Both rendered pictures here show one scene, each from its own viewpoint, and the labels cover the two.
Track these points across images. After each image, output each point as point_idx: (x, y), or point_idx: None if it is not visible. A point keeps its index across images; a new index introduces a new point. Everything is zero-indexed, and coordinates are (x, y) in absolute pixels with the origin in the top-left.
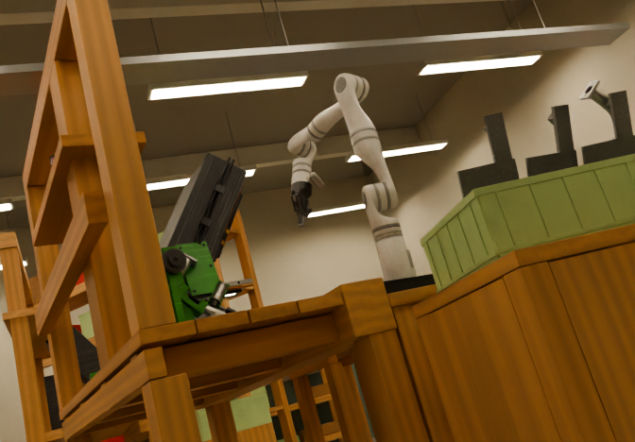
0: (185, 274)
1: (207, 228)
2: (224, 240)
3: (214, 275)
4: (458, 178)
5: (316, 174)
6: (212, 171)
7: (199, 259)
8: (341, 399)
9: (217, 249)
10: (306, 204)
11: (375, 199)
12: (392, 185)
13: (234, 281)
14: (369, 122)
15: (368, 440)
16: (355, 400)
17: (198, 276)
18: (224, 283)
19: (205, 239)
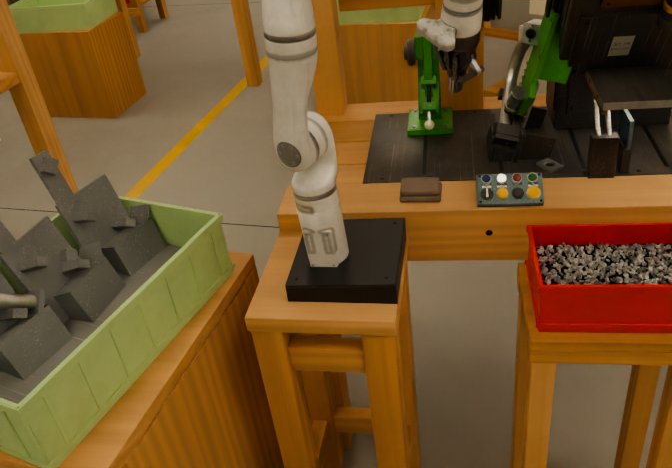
0: (532, 49)
1: None
2: (670, 4)
3: (534, 72)
4: (107, 180)
5: (417, 26)
6: None
7: (542, 38)
8: (517, 326)
9: (576, 33)
10: (453, 63)
11: None
12: (273, 140)
13: (596, 91)
14: (262, 17)
15: (654, 451)
16: (664, 402)
17: (532, 61)
18: (511, 93)
19: (562, 10)
